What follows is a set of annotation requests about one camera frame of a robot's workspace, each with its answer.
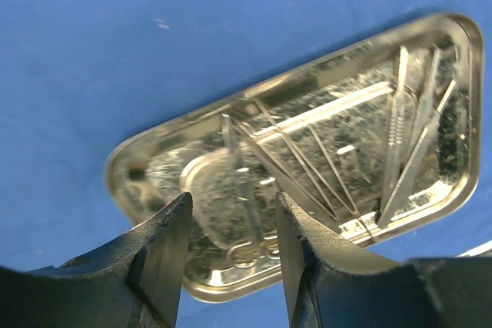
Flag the steel tweezers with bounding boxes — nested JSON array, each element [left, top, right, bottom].
[[380, 46, 409, 210]]

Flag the stainless steel instrument tray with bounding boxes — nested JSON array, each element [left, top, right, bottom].
[[105, 13, 485, 303]]

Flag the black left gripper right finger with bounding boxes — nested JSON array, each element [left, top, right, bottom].
[[276, 192, 491, 327]]

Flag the steel forceps with ring handles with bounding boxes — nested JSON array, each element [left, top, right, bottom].
[[221, 114, 280, 269]]

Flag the steel scalpel handle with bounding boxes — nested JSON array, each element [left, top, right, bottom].
[[377, 79, 457, 228]]

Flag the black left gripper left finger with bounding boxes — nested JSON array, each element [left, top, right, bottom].
[[1, 193, 193, 327]]

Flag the blue surgical drape cloth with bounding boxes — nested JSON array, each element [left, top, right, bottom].
[[0, 0, 492, 328]]

